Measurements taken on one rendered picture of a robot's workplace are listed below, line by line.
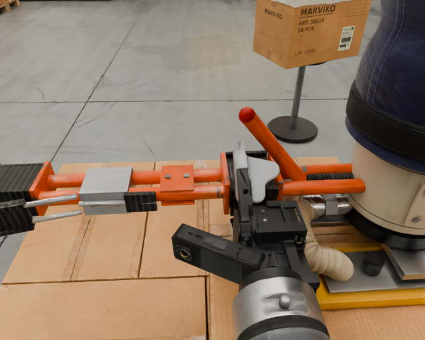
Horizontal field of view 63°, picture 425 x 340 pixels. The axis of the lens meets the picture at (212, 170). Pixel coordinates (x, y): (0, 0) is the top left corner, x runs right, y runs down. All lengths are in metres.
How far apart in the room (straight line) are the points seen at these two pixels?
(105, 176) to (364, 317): 0.43
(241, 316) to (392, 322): 0.29
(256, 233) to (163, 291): 0.67
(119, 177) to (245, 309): 0.28
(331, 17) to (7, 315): 2.17
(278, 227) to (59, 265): 0.88
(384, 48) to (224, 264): 0.32
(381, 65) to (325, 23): 1.91
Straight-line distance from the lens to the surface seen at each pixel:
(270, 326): 0.34
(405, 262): 0.60
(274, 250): 0.42
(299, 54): 2.31
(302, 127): 2.85
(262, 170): 0.46
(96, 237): 1.23
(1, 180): 0.58
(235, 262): 0.40
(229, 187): 0.48
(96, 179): 0.54
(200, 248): 0.41
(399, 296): 0.59
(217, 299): 0.55
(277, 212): 0.44
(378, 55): 0.48
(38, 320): 1.10
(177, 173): 0.53
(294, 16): 2.20
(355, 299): 0.56
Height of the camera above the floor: 1.41
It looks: 37 degrees down
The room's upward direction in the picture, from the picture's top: straight up
